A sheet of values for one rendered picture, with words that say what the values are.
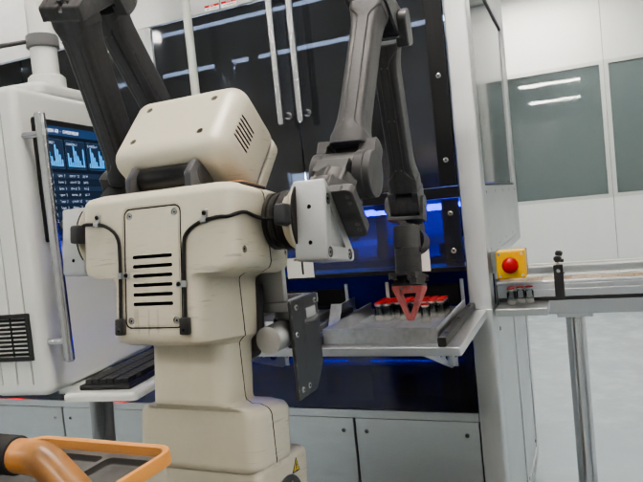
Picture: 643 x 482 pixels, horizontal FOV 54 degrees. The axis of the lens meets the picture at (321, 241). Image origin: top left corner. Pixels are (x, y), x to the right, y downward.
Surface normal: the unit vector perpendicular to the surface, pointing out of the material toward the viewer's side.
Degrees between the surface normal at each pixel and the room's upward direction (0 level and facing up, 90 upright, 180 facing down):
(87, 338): 90
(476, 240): 90
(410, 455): 90
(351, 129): 61
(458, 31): 90
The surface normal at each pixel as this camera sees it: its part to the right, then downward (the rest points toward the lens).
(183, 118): -0.36, -0.61
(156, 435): -0.42, -0.05
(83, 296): 0.96, -0.08
